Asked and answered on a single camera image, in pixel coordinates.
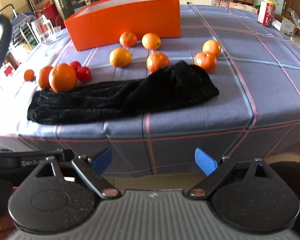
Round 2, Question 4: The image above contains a red tomato front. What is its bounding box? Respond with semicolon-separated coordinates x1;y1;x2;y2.
76;66;91;83

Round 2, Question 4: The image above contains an orange cardboard box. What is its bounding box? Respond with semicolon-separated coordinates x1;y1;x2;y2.
64;0;181;51

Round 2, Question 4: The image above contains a red tomato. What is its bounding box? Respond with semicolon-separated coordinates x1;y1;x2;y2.
76;66;91;83
69;61;82;71

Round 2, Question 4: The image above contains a black fuzzy cloth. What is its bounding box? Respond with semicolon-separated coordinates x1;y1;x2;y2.
27;61;219;125

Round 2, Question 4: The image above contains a red tomato back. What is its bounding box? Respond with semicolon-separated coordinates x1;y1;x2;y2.
69;61;82;71

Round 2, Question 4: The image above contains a small mandarin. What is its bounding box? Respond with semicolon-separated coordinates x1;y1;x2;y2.
24;69;35;82

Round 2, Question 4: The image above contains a red shopping bag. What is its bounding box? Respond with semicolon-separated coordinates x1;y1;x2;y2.
42;2;65;29

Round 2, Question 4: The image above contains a red snack canister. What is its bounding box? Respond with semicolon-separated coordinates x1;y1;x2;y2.
257;0;276;28

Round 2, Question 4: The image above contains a clear glass jar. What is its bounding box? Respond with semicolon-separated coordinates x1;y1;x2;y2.
31;15;56;44

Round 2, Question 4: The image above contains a yellowish orange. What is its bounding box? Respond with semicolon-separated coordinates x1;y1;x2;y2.
202;40;221;57
109;48;132;68

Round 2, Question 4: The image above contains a blue plaid bed sheet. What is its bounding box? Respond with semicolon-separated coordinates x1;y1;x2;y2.
0;5;300;177

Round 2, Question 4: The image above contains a black curved cable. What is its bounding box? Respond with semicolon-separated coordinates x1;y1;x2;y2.
0;14;13;90

